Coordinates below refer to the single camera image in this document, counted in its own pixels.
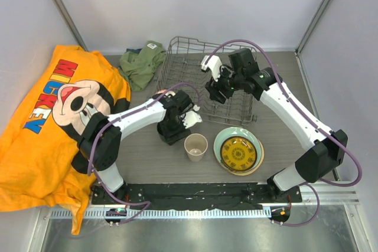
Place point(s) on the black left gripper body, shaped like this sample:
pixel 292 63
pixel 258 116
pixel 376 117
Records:
pixel 178 120

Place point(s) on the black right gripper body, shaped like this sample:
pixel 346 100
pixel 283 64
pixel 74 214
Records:
pixel 228 79

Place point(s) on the beige paper cup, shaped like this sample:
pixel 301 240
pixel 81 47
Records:
pixel 195 146

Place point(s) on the light green flower plate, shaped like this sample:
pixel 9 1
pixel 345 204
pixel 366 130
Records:
pixel 229 132

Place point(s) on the yellow patterned small plate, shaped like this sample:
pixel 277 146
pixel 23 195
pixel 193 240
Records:
pixel 238 154

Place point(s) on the cream bird painted plate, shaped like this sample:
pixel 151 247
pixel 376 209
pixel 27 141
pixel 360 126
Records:
pixel 254 168

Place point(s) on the dark green mug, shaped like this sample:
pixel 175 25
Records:
pixel 166 135

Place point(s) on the white red patterned bowl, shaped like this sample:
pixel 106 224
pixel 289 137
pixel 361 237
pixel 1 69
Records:
pixel 166 92

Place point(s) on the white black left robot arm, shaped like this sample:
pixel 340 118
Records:
pixel 102 136

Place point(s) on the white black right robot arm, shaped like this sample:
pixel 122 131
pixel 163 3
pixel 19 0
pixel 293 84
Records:
pixel 323 146

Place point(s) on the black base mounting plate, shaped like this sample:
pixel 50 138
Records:
pixel 206 196

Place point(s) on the green crumpled cloth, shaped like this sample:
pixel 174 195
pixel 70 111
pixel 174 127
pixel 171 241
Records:
pixel 138 66

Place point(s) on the orange Mickey t-shirt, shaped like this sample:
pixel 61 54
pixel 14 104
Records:
pixel 40 162

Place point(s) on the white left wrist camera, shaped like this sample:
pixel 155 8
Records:
pixel 190 119

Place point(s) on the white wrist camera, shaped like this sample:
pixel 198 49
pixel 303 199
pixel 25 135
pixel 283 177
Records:
pixel 212 64
pixel 190 119

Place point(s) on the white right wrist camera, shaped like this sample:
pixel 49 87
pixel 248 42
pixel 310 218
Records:
pixel 212 64

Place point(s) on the grey wire dish rack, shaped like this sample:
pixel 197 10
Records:
pixel 182 64

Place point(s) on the white slotted cable duct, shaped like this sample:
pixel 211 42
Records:
pixel 115 213

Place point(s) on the right aluminium frame post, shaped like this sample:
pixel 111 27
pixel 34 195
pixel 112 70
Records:
pixel 320 12

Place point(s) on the grey aluminium frame post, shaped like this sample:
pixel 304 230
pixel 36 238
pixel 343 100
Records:
pixel 64 13

